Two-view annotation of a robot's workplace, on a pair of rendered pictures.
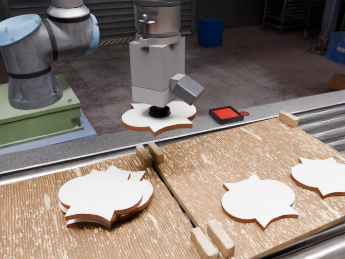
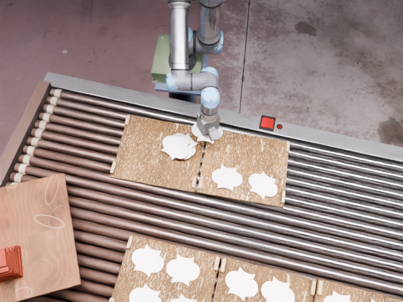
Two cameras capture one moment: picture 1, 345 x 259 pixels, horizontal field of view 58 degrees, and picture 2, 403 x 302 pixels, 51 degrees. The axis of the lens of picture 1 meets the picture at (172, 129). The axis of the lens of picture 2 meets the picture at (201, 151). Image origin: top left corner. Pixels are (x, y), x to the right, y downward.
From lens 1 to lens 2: 1.56 m
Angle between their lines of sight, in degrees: 39
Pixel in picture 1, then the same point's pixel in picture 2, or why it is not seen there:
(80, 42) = (209, 51)
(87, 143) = (191, 106)
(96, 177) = (177, 138)
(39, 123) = not seen: hidden behind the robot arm
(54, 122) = not seen: hidden behind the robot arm
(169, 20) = (208, 118)
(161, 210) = (193, 162)
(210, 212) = (207, 172)
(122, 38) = not seen: outside the picture
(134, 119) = (195, 130)
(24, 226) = (150, 142)
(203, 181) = (217, 158)
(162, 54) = (203, 126)
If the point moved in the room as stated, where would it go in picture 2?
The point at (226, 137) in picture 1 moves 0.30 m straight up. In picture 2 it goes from (248, 140) to (257, 108)
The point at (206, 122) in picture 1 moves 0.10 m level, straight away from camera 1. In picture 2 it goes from (253, 121) to (265, 109)
